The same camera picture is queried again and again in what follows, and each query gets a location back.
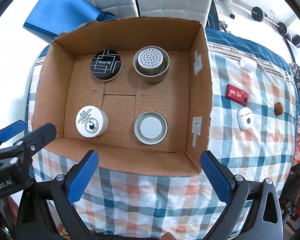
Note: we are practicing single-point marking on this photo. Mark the blue folded mat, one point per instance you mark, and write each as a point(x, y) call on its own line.
point(53, 17)

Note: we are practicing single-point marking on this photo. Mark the brown walnut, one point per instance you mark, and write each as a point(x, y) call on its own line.
point(278, 109)

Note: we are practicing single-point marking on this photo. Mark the small barbell on floor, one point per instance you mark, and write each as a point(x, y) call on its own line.
point(259, 16)

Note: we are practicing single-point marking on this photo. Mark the white round labelled jar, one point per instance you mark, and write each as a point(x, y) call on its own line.
point(91, 121)

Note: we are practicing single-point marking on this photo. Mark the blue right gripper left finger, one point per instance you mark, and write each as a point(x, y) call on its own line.
point(78, 177)

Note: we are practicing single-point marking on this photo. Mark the dark blue crumpled bag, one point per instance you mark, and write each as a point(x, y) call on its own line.
point(105, 17)

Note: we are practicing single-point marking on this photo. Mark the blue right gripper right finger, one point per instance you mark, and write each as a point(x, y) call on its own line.
point(218, 175)

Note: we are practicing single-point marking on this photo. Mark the black round ME tin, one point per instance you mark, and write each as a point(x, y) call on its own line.
point(106, 65)

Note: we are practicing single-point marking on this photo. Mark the white earbud case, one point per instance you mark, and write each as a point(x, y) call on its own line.
point(245, 118)

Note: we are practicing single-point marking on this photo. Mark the person hand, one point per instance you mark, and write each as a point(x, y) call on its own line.
point(167, 236)

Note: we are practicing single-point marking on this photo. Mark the open cardboard box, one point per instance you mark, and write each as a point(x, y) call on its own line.
point(184, 97)

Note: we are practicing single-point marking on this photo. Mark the metal perforated strainer jar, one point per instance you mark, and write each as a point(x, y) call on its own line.
point(152, 64)

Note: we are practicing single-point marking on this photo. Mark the red rectangular small box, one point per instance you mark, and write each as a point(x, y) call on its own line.
point(237, 95)

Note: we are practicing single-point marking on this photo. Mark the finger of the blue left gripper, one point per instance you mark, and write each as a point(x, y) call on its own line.
point(12, 130)
point(36, 140)

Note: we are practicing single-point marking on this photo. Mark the small white rectangular case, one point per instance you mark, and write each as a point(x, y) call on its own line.
point(248, 64)

